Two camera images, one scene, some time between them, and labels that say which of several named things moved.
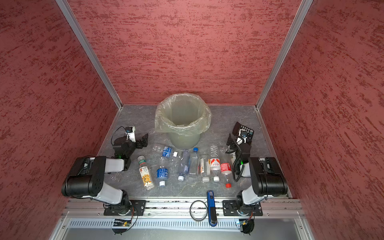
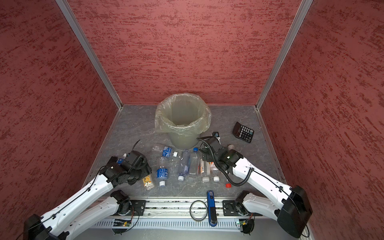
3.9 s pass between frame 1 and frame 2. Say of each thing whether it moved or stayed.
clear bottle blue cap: stayed
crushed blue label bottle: stayed
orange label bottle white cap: stayed
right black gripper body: moved
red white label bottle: stayed
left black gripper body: moved
